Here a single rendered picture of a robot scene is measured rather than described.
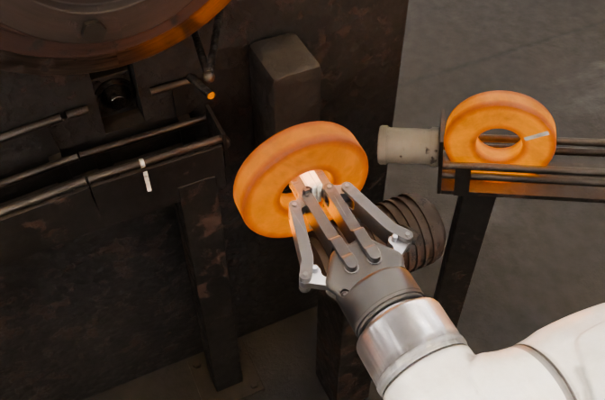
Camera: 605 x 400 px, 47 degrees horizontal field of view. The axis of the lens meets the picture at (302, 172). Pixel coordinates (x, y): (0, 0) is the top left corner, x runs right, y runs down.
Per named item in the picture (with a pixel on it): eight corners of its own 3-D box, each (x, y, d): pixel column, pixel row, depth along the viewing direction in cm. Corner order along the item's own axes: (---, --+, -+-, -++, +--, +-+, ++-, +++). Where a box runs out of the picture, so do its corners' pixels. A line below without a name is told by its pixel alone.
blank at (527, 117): (472, 178, 110) (470, 194, 108) (428, 108, 102) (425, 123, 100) (571, 152, 102) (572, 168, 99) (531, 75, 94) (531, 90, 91)
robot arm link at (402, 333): (459, 376, 66) (427, 325, 70) (479, 329, 59) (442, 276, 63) (376, 414, 64) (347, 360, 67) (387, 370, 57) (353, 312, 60)
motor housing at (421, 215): (299, 372, 152) (298, 214, 113) (386, 334, 158) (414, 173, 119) (326, 424, 144) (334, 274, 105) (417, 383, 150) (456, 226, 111)
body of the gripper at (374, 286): (351, 358, 66) (310, 282, 72) (427, 324, 69) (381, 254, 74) (357, 318, 61) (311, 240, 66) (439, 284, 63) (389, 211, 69)
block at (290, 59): (251, 154, 119) (243, 38, 102) (293, 140, 121) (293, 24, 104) (276, 196, 112) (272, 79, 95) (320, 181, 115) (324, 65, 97)
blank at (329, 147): (221, 151, 72) (232, 173, 70) (355, 100, 75) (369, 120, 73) (242, 235, 84) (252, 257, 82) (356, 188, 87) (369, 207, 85)
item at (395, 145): (381, 145, 110) (380, 116, 106) (439, 148, 108) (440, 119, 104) (377, 172, 106) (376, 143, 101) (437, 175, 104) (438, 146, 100)
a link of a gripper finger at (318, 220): (359, 286, 70) (347, 291, 69) (309, 207, 76) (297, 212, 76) (362, 264, 67) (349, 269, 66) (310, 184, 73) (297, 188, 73)
